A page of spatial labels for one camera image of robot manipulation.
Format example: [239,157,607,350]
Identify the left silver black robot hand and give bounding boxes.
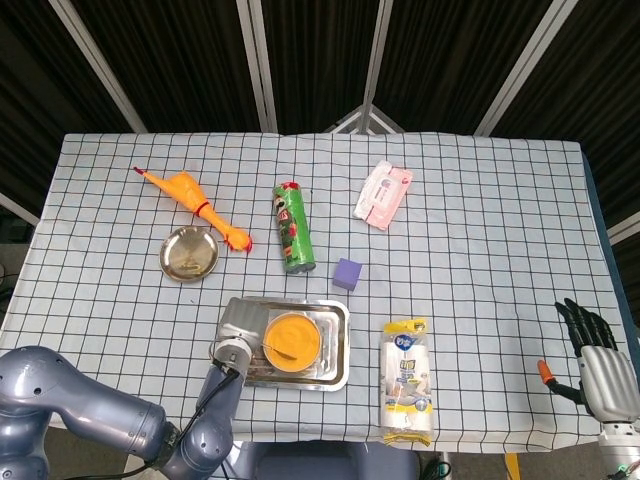
[215,297,272,351]

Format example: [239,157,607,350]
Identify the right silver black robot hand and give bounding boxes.
[537,298,640,424]

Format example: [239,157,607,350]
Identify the clear plastic spoon metal handle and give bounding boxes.
[254,344,296,360]

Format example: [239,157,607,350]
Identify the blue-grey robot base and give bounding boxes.
[199,439,421,480]

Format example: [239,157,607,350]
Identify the beige bowl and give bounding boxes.
[262,312,322,376]

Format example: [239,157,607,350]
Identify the rectangular stainless steel tray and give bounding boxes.
[219,295,351,393]

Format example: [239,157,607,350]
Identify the light blue checkered tablecloth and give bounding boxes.
[0,130,640,454]

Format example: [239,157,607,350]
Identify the yellow powder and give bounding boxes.
[266,315,320,370]

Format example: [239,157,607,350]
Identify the round stainless steel plate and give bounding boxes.
[159,225,221,284]

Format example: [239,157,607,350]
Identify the green Pringles chips can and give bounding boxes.
[272,182,317,276]

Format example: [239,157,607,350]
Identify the purple foam cube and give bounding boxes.
[332,257,363,292]

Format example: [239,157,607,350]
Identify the yellow rubber chicken toy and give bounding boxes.
[132,166,255,255]

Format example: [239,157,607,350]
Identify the white rolls plastic package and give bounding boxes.
[379,316,435,448]

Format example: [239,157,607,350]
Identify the pink wet wipes pack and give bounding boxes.
[352,159,415,232]

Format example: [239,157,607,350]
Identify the dark folding screen white frames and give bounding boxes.
[0,0,640,246]

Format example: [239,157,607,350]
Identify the left arm wrist cable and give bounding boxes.
[180,339,242,442]

